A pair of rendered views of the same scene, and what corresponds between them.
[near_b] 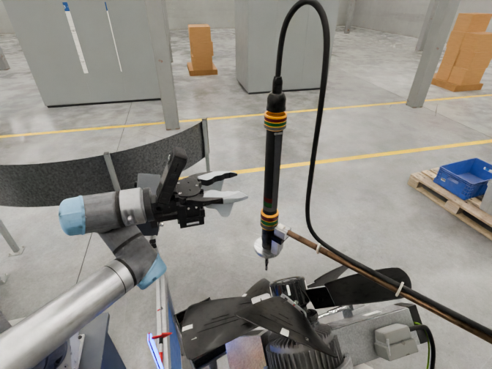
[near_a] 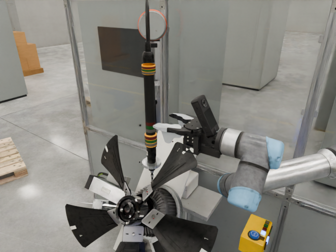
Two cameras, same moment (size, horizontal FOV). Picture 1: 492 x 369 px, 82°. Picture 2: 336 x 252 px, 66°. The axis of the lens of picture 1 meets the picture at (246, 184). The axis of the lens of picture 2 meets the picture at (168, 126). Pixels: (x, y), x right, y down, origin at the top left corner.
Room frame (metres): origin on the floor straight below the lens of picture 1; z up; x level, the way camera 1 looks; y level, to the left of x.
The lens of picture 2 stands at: (1.00, 0.58, 1.99)
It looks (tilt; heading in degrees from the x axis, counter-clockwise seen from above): 26 degrees down; 229
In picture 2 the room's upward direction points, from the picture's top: straight up
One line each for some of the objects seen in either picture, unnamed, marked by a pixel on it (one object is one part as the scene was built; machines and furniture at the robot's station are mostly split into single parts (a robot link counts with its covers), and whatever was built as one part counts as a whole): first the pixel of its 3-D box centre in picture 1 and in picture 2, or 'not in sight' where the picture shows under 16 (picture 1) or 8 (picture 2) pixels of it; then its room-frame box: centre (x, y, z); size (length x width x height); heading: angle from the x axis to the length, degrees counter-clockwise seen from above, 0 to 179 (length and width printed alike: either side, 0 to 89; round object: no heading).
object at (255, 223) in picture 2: not in sight; (255, 236); (0.14, 0.21, 1.02); 0.16 x 0.10 x 0.11; 16
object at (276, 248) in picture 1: (271, 236); (151, 151); (0.51, -0.06, 1.50); 0.09 x 0.07 x 0.10; 51
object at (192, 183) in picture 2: not in sight; (182, 181); (0.01, -0.40, 0.92); 0.17 x 0.16 x 0.11; 16
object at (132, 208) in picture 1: (135, 207); (231, 142); (0.46, 0.23, 1.64); 0.08 x 0.05 x 0.08; 16
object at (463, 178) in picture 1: (470, 178); not in sight; (2.70, -2.55, 0.25); 0.60 x 0.41 x 0.22; 110
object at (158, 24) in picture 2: not in sight; (152, 25); (0.06, -0.61, 1.88); 0.16 x 0.07 x 0.16; 141
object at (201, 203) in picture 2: not in sight; (189, 196); (0.02, -0.31, 0.85); 0.36 x 0.24 x 0.03; 106
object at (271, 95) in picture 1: (271, 184); (150, 112); (0.52, -0.06, 1.66); 0.04 x 0.04 x 0.46
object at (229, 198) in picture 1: (225, 205); (181, 123); (0.47, 0.04, 1.64); 0.09 x 0.03 x 0.06; 85
